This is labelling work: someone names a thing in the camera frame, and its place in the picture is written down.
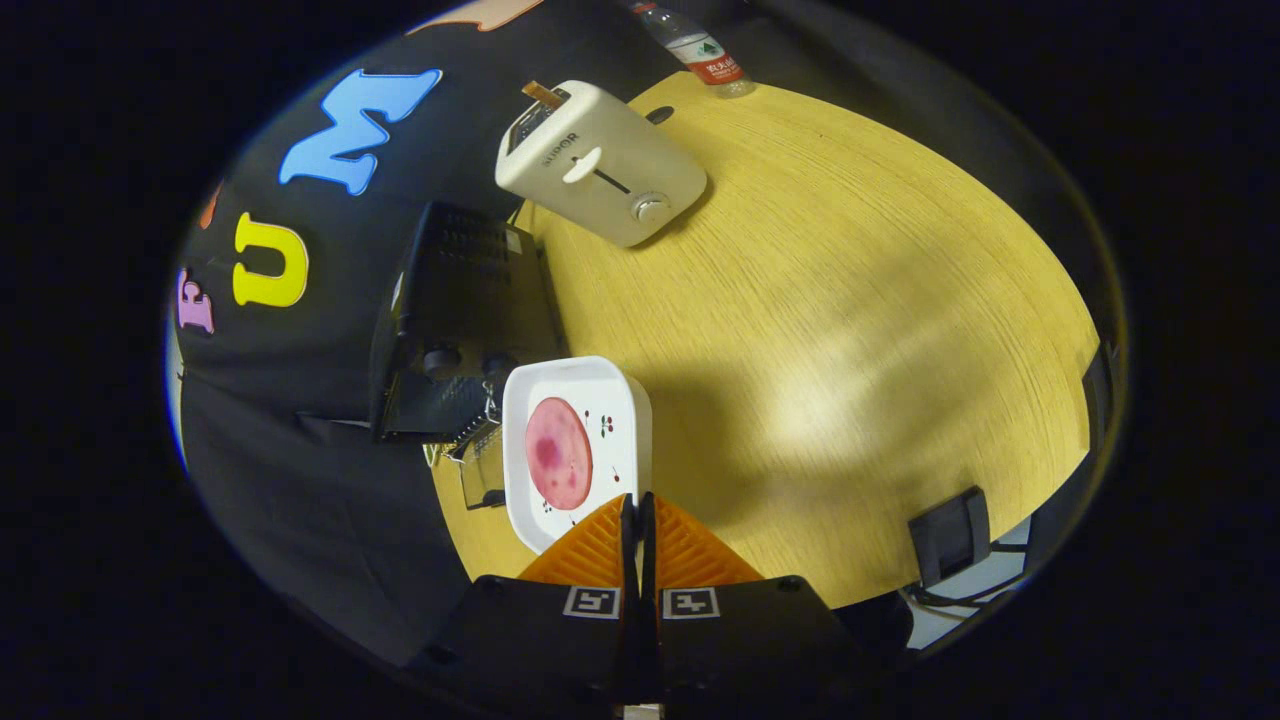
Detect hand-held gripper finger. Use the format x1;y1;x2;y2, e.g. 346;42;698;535
640;492;866;701
415;493;641;701

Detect pink round ham slice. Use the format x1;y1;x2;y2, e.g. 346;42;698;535
524;397;595;511

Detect white square plate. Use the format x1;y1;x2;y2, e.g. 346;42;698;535
500;355;654;556

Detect black toaster oven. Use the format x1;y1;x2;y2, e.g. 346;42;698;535
368;200;566;513

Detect white pop-up toaster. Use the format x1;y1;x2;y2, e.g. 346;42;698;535
494;80;709;249

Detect black box on table edge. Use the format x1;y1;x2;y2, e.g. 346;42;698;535
907;487;993;589

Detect clear water bottle red label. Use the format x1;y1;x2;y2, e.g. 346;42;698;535
630;0;756;99

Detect black cables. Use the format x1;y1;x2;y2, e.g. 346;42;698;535
900;540;1031;611

